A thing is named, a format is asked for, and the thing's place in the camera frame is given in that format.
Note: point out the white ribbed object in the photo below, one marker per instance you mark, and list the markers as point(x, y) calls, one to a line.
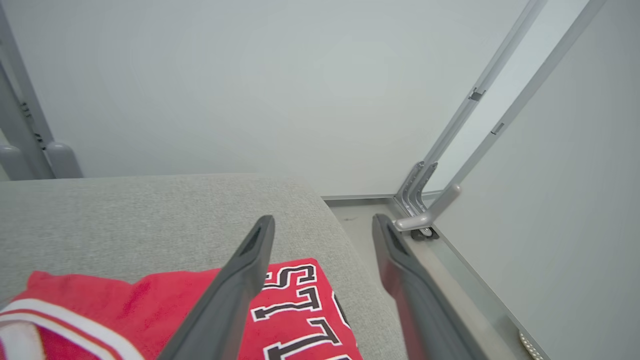
point(531, 347)

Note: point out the grey partition leg with foot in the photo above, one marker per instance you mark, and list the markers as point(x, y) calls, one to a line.
point(435, 212)

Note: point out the grey partition post with brackets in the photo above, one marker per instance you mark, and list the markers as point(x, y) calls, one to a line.
point(475, 97)

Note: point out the small black caster wheel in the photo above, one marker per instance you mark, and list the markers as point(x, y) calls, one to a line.
point(426, 233)

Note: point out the grey panel base strip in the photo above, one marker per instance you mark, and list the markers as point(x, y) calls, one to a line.
point(465, 295)

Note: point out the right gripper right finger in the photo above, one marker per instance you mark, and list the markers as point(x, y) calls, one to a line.
point(415, 310)

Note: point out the grey wall base rail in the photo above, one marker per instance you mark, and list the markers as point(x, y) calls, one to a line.
point(360, 197)

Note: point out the red shorts with white stripes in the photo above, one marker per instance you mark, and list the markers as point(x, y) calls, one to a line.
point(165, 300)

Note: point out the grey partition post, rounded feet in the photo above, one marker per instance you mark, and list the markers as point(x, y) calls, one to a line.
point(20, 125)

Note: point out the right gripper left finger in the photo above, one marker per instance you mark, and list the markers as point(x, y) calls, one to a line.
point(230, 300)

